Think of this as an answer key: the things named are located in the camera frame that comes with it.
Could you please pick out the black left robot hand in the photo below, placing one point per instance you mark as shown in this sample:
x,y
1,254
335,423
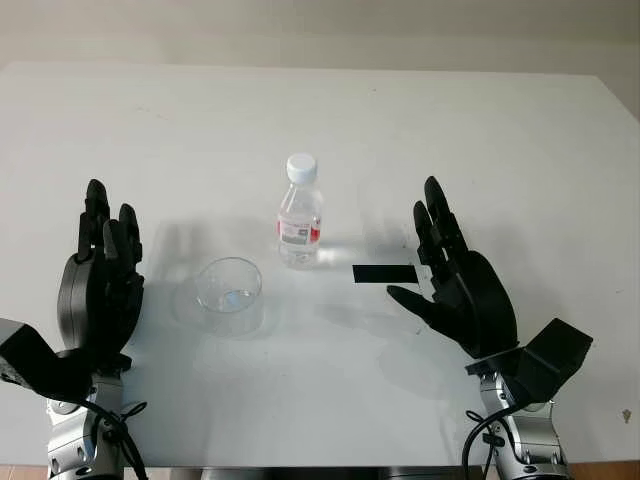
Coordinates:
x,y
80,295

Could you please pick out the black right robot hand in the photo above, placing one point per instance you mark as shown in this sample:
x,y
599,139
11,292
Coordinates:
x,y
480,295

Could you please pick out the clear plastic water bottle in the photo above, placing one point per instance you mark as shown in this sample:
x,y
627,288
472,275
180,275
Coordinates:
x,y
300,220

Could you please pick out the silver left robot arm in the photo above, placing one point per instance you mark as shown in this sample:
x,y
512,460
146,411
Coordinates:
x,y
75,435

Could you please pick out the clear glass cup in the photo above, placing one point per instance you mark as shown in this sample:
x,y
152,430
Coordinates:
x,y
230,300

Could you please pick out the black tape rectangle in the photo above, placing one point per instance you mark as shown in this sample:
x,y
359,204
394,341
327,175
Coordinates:
x,y
384,274

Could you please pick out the dark robot torso edge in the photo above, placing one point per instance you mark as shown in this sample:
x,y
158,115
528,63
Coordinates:
x,y
325,474

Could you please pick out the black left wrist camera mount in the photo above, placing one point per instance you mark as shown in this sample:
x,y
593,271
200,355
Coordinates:
x,y
35,360

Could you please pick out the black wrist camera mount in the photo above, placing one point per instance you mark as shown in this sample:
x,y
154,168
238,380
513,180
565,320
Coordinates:
x,y
545,360
35,360

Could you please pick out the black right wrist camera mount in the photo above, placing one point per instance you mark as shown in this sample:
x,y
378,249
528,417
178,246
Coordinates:
x,y
545,360

